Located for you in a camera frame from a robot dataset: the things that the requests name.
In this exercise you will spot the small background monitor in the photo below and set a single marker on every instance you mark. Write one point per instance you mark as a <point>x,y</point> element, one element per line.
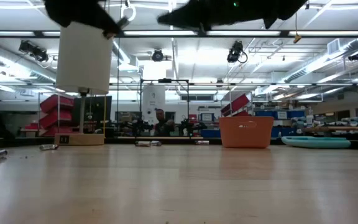
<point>207,117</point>

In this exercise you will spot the black ceiling fixture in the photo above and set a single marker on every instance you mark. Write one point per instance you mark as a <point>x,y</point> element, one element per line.
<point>356,56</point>

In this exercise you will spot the wooden workbench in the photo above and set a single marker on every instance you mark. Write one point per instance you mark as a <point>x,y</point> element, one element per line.
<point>340,128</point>

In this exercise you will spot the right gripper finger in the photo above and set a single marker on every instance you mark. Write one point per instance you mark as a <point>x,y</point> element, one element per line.
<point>185,17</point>

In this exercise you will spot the person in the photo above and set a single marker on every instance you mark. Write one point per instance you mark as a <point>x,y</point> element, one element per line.
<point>162,123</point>

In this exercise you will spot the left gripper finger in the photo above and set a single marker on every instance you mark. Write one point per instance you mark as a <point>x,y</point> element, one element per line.
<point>107,26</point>

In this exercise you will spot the yellow hanging pendant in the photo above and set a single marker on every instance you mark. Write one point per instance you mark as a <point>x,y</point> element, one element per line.
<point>297,39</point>

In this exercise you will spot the black hanging ceiling camera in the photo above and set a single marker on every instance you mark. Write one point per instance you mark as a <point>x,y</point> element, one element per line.
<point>235,51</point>

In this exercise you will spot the blue calculator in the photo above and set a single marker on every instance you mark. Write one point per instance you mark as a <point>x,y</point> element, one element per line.
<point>315,142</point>

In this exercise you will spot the black aluminium table frame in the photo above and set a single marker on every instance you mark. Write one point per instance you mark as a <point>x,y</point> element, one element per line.
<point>120,140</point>

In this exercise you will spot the white cylinder table lamp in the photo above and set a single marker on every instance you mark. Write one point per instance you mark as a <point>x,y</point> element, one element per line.
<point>84,56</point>

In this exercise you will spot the red storage bin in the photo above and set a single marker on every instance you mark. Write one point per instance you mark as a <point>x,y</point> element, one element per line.
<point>56,118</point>
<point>53,130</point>
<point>235,104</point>
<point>56,104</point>
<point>243,114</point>

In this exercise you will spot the blue storage bin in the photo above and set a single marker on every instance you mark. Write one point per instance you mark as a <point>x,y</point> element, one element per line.
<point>267,114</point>
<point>295,114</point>

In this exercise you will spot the black ceiling spotlight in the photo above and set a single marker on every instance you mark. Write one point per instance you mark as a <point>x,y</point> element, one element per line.
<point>158,55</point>
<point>33,51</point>

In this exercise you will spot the black background robot arm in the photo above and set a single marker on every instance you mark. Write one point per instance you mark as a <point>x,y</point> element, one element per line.
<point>138,126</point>
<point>191,126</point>

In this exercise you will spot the orange plastic bin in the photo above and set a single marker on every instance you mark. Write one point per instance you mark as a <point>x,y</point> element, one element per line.
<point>245,137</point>

